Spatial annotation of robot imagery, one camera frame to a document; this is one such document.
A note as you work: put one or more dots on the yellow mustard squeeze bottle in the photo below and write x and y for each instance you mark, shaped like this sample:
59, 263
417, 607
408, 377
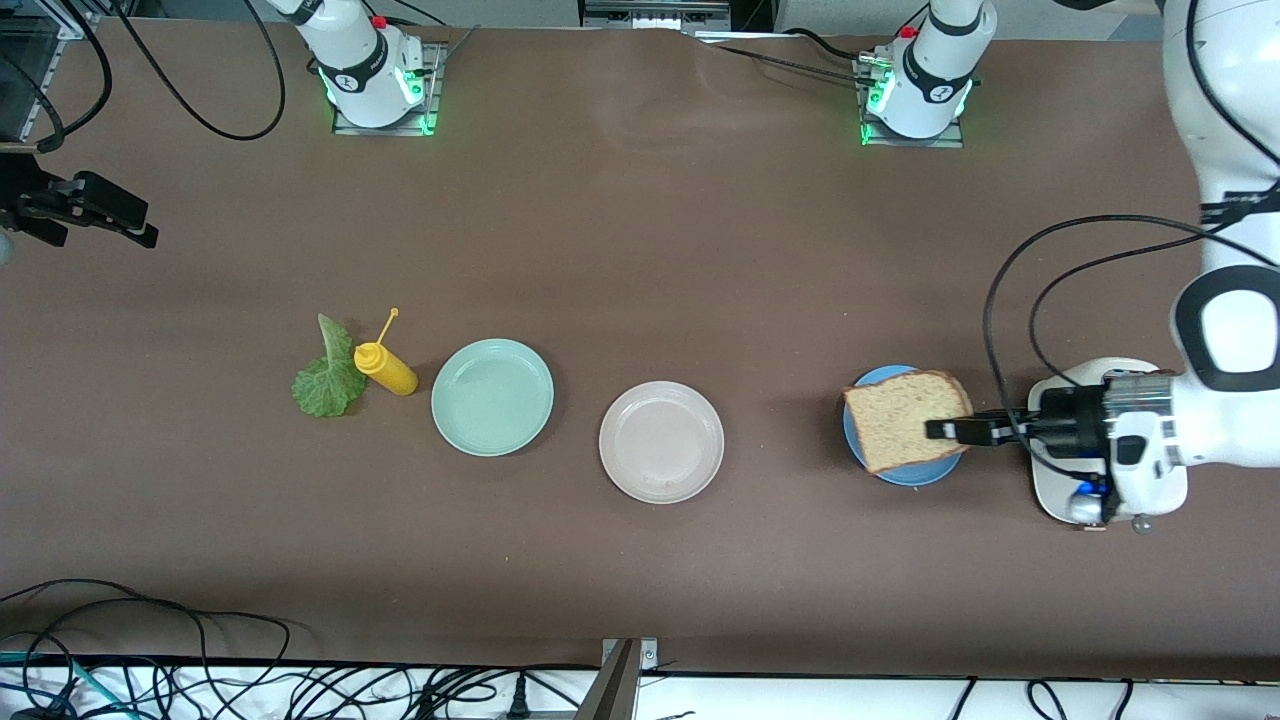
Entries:
390, 372

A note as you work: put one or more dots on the green lettuce leaf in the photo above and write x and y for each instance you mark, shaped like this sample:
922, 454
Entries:
325, 385

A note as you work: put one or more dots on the brown toast bread slice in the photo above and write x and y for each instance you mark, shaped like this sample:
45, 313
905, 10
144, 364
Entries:
890, 425

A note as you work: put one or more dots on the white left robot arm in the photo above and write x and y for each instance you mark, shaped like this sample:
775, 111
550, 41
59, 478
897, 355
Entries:
1230, 100

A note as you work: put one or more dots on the dark metal frame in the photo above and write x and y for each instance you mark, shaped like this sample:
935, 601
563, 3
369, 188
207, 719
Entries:
655, 12

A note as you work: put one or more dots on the grey metal bracket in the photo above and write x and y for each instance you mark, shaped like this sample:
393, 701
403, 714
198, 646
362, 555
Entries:
615, 690

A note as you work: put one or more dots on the blue plate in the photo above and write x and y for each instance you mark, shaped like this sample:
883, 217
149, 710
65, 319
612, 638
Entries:
915, 476

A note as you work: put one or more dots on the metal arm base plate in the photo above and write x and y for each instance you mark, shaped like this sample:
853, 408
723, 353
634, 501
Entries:
432, 100
910, 143

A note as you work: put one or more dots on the black power plug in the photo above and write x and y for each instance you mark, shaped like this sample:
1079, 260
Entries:
518, 700

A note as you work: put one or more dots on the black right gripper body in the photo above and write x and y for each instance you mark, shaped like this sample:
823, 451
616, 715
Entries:
22, 188

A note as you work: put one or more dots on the mint green plate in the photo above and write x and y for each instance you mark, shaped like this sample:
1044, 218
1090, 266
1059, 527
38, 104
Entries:
492, 397

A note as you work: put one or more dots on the beige plate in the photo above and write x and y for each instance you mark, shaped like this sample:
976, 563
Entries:
660, 442

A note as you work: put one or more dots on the white two-slot toaster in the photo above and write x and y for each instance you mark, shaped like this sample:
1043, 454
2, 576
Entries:
1048, 492

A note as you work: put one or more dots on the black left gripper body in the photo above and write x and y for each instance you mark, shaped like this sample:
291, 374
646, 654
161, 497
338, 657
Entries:
1068, 419

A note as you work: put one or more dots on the grey metal rack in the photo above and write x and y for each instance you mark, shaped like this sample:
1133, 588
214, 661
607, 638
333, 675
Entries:
30, 25

